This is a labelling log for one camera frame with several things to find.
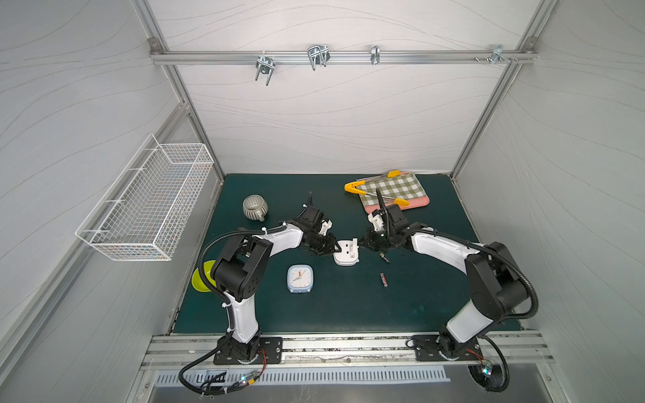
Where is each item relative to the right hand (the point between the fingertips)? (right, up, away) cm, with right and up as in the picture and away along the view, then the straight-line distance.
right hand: (358, 241), depth 90 cm
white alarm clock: (-3, -5, +1) cm, 6 cm away
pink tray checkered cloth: (+25, +19, +25) cm, 41 cm away
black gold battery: (+11, -7, +3) cm, 13 cm away
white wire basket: (-62, +13, -21) cm, 66 cm away
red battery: (+9, -13, -2) cm, 16 cm away
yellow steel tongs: (0, +21, +24) cm, 31 cm away
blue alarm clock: (-21, -12, -4) cm, 24 cm away
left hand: (-6, -4, +1) cm, 8 cm away
